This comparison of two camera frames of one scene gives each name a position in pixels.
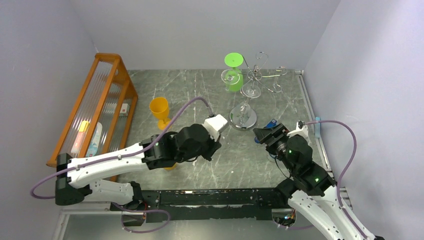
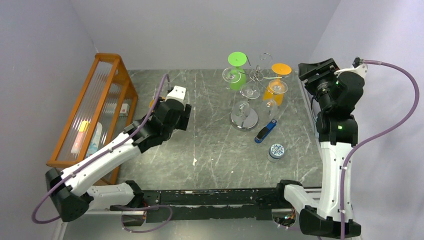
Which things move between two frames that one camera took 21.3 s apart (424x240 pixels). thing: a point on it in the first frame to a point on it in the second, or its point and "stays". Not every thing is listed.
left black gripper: (214, 146) to (183, 122)
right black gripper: (268, 135) to (315, 70)
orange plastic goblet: (174, 167) to (274, 90)
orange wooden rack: (99, 122) stays
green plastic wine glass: (235, 78) stays
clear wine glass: (230, 76) stays
